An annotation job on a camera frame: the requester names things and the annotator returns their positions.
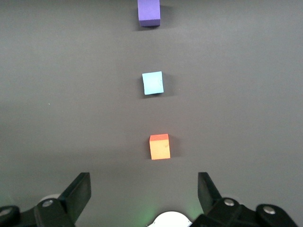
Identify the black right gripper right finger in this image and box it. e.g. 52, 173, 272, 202
190, 172, 299, 227

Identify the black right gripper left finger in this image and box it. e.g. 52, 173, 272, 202
0, 172, 92, 227

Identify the purple foam block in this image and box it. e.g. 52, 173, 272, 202
137, 0, 161, 27

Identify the light blue foam block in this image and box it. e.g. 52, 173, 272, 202
142, 71, 165, 96

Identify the orange foam block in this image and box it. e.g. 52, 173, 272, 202
149, 133, 171, 161

